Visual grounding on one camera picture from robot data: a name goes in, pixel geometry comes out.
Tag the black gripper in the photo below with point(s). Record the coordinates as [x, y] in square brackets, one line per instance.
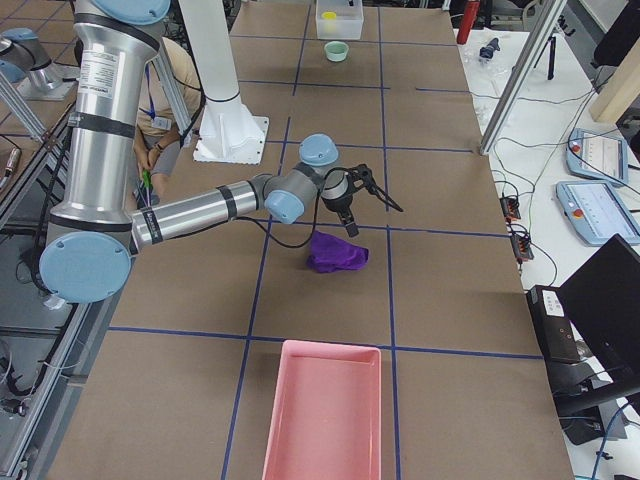
[340, 206]

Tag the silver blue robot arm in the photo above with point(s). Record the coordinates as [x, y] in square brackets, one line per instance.
[91, 237]

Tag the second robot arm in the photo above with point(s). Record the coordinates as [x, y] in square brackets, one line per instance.
[29, 68]

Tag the clear plastic storage box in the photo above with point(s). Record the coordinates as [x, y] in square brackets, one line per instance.
[348, 24]

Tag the black power box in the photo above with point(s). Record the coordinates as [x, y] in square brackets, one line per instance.
[552, 327]

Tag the purple cloth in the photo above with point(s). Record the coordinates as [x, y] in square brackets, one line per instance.
[330, 254]

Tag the light green bowl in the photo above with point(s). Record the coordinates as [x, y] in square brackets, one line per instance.
[336, 51]

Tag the folded dark blue umbrella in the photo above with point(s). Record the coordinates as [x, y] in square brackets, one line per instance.
[487, 52]

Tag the pink plastic tray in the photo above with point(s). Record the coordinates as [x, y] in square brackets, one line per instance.
[326, 416]

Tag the seated person beige shirt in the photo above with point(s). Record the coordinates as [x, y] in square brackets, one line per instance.
[157, 138]

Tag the red bottle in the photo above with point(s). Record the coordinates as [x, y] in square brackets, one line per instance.
[468, 20]

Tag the lower teach pendant tablet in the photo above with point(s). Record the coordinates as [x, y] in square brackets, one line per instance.
[596, 212]

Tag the teach pendant tablet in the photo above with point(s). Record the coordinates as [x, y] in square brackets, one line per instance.
[598, 156]
[596, 212]

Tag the upper teach pendant tablet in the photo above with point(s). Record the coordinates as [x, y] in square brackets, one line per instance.
[598, 156]

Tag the black computer monitor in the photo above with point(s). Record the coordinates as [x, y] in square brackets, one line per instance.
[601, 298]

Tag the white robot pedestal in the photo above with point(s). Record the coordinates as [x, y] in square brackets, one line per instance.
[228, 132]

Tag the aluminium frame post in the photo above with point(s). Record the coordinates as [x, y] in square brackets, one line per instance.
[532, 48]

